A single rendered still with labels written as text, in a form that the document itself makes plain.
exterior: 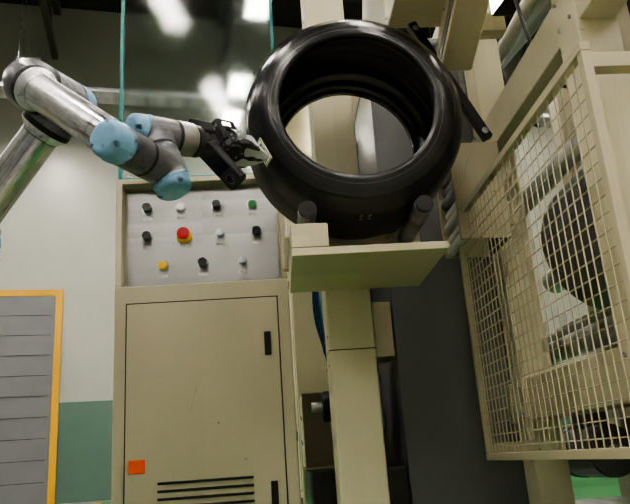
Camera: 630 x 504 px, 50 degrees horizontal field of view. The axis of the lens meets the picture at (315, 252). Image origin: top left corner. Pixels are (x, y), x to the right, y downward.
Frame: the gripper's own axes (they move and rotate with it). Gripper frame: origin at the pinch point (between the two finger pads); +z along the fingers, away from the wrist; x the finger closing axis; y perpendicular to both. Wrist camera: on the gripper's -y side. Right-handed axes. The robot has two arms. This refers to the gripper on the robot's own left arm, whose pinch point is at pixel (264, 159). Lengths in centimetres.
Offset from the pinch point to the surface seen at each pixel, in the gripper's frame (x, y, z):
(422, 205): -16.5, -24.0, 26.4
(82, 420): 821, 256, 367
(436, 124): -27.7, -6.9, 32.5
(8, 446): 871, 254, 277
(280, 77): -10.7, 18.7, 6.4
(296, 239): 3.6, -20.8, 2.7
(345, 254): -0.9, -27.9, 11.2
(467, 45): -35, 25, 65
